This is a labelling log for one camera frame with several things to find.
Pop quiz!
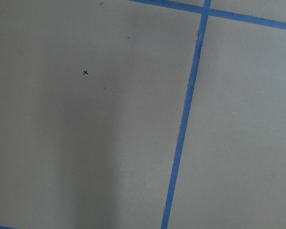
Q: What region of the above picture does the crossing blue tape strip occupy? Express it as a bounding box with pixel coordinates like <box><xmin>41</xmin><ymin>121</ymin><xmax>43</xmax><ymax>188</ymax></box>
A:
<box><xmin>133</xmin><ymin>0</ymin><xmax>286</xmax><ymax>30</ymax></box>

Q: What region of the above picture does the long blue tape strip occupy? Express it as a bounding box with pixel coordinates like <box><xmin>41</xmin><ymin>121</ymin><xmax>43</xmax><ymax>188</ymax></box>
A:
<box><xmin>161</xmin><ymin>0</ymin><xmax>211</xmax><ymax>229</ymax></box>

